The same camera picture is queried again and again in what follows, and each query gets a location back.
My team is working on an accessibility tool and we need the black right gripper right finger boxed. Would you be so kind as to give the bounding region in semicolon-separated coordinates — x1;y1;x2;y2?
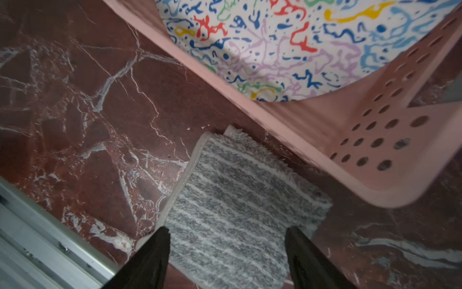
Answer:
285;226;356;289

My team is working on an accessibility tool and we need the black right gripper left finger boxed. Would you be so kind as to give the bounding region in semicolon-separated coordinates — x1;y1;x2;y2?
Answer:
102;226;170;289

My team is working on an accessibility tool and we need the grey striped microfibre cloth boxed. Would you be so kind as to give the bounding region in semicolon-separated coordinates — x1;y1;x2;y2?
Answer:
156;126;333;289

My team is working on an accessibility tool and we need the white plate with colourful squiggles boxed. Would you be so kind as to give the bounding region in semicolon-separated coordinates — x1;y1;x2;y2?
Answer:
156;0;458;102

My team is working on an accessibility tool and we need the pink perforated plastic basket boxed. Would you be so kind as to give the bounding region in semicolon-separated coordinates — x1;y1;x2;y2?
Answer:
107;1;462;208

